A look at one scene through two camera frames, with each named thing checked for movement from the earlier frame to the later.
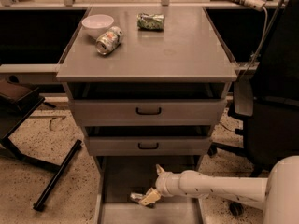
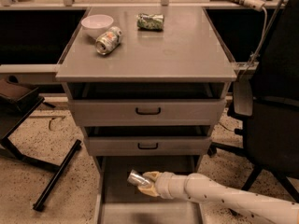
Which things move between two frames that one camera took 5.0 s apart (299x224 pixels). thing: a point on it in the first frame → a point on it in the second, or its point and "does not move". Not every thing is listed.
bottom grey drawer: [118, 177] does not move
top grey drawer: [144, 104] does not move
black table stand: [16, 105] does not move
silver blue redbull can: [136, 197] → [135, 176]
